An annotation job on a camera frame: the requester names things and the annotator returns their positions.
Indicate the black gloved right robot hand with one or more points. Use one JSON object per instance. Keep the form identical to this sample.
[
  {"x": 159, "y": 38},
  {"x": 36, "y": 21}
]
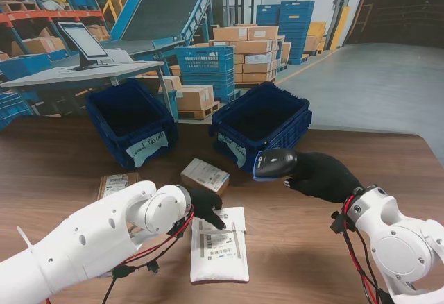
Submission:
[{"x": 326, "y": 179}]

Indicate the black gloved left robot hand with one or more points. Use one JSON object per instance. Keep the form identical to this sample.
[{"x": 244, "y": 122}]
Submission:
[{"x": 206, "y": 203}]

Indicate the black and blue barcode scanner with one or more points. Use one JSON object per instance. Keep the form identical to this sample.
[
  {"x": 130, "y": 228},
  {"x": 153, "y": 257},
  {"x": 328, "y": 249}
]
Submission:
[{"x": 274, "y": 163}]

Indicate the white padded mailer bag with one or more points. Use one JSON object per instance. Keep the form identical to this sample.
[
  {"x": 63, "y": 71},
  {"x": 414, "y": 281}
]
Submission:
[{"x": 220, "y": 262}]

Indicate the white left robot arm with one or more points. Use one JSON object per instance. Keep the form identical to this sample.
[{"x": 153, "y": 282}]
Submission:
[{"x": 86, "y": 234}]

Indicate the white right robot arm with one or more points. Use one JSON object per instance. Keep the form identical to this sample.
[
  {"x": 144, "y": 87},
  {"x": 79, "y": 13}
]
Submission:
[{"x": 399, "y": 241}]

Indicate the small cardboard box with label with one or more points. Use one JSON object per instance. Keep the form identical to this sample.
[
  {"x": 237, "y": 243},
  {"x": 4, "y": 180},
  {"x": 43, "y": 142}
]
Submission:
[{"x": 203, "y": 175}]

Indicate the crumpled handwritten paper label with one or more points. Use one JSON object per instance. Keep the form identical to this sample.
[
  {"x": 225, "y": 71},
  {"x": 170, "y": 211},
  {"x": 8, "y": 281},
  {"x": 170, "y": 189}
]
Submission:
[{"x": 237, "y": 151}]

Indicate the blue ribbed plastic bin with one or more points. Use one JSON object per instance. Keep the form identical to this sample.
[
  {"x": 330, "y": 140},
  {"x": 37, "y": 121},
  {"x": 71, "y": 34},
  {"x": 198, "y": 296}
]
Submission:
[{"x": 277, "y": 134}]

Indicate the handwritten boxed parcels paper label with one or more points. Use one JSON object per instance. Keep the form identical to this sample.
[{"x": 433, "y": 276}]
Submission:
[{"x": 138, "y": 151}]

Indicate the flat brown cardboard parcel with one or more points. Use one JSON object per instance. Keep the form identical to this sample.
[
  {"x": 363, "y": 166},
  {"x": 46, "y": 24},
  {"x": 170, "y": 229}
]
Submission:
[{"x": 114, "y": 182}]

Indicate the blue bin boxed parcels label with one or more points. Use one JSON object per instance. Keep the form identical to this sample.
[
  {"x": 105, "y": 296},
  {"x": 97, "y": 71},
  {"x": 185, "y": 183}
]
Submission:
[{"x": 104, "y": 127}]

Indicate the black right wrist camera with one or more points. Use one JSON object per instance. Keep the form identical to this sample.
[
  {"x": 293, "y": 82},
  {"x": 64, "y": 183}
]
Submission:
[{"x": 338, "y": 224}]

